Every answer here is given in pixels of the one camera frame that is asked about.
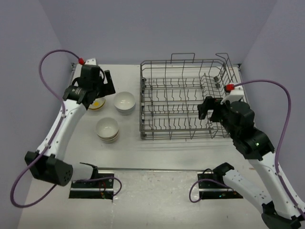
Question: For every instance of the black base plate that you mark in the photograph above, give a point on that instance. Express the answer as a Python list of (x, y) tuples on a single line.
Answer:
[(211, 190), (102, 189)]

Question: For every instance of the green floral bowl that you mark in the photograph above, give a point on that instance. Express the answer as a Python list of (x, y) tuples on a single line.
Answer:
[(95, 108)]

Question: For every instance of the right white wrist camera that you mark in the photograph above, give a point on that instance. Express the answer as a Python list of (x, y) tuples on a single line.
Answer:
[(233, 93)]

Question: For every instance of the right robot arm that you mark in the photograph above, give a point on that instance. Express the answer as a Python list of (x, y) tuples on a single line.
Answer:
[(279, 206)]

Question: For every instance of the beige bowl orange flower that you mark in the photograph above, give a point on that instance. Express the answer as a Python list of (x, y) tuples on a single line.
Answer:
[(106, 127)]

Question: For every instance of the white bowl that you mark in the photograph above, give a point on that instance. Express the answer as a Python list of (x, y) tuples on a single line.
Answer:
[(125, 112), (124, 97), (123, 106)]

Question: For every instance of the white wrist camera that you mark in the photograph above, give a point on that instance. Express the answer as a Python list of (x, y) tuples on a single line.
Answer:
[(91, 61), (233, 93)]

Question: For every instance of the grey wire dish rack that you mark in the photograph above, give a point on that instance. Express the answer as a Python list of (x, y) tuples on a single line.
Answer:
[(171, 90)]

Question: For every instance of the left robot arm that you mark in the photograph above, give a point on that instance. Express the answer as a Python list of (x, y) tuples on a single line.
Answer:
[(47, 162)]

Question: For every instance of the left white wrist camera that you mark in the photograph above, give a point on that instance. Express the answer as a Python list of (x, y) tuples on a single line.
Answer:
[(91, 61)]

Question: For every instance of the beige bowl colourful leaves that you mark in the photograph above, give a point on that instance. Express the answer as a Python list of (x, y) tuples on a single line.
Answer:
[(109, 141)]

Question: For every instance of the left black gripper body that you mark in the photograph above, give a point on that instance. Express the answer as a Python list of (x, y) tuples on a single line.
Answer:
[(98, 87)]

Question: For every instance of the beige bowl small flowers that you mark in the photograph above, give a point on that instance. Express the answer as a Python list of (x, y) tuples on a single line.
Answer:
[(114, 136)]

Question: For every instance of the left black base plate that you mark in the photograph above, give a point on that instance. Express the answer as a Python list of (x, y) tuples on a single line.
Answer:
[(102, 189)]

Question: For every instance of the yellow checked bowl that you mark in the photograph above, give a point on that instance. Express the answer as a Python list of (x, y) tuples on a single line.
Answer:
[(98, 102)]

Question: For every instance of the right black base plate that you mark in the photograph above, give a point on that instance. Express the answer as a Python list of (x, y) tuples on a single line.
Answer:
[(211, 190)]

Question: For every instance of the white bowl front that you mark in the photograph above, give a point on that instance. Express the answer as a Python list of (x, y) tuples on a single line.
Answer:
[(124, 97)]

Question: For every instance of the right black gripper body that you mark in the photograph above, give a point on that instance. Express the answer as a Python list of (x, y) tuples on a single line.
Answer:
[(224, 118)]

